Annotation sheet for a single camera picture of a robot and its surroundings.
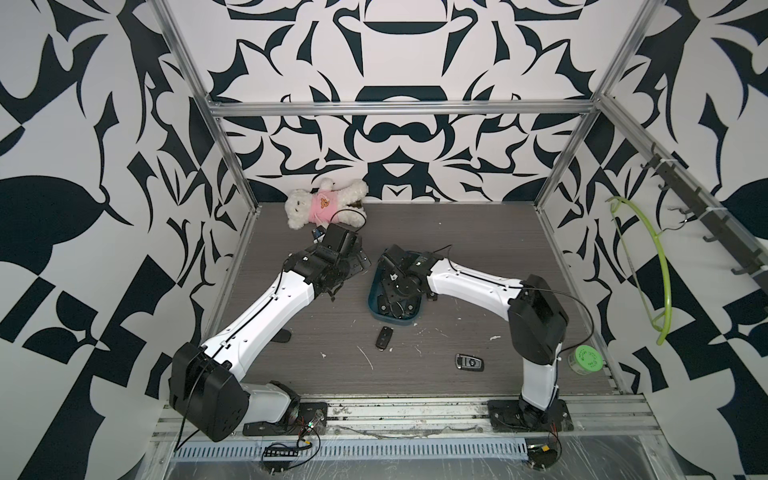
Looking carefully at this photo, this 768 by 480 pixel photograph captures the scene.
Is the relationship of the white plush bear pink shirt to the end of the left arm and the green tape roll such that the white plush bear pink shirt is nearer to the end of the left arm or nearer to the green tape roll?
the end of the left arm

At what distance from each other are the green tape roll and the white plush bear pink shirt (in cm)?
75

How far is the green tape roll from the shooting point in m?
0.80

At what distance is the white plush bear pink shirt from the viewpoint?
3.60 ft
